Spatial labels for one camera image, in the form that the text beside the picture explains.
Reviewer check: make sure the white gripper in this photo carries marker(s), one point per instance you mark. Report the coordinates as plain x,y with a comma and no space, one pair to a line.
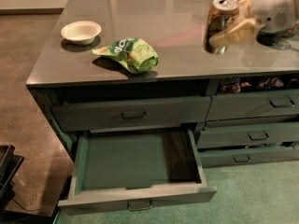
271,11

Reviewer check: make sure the black stand on floor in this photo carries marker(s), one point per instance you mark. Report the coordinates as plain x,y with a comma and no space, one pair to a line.
10,163

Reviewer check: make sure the green chip bag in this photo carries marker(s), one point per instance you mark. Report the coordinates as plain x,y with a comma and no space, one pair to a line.
133,54

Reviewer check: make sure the snack bags in shelf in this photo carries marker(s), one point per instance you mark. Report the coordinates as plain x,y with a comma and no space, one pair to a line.
264,83

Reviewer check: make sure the orange soda can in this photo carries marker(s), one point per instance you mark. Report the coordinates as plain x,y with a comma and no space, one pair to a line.
221,13

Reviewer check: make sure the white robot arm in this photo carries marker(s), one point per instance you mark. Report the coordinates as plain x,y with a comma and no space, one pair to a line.
267,16

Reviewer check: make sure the open middle left drawer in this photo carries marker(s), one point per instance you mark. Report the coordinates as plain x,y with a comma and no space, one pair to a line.
136,171

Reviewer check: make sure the white paper bowl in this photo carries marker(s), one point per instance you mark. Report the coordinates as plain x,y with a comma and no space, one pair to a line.
81,33

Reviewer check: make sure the middle right drawer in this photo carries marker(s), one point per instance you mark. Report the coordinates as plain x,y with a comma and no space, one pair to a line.
249,135

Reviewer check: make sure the top left drawer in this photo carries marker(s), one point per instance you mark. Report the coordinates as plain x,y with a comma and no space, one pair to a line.
130,114

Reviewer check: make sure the top right drawer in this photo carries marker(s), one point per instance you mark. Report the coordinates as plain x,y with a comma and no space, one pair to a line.
254,105

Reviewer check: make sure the black cup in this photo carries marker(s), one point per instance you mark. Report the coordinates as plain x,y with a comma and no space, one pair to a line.
268,39

